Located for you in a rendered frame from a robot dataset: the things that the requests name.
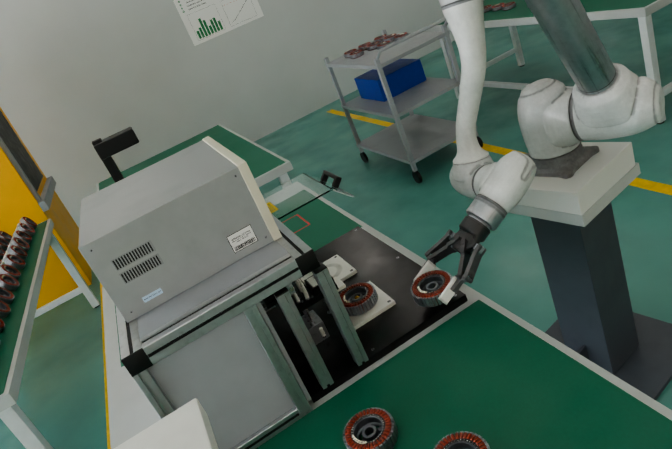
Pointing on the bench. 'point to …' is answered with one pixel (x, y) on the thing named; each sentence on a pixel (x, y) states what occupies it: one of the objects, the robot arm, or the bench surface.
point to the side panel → (230, 382)
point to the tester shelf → (213, 301)
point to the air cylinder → (315, 327)
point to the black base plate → (403, 329)
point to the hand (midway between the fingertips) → (433, 286)
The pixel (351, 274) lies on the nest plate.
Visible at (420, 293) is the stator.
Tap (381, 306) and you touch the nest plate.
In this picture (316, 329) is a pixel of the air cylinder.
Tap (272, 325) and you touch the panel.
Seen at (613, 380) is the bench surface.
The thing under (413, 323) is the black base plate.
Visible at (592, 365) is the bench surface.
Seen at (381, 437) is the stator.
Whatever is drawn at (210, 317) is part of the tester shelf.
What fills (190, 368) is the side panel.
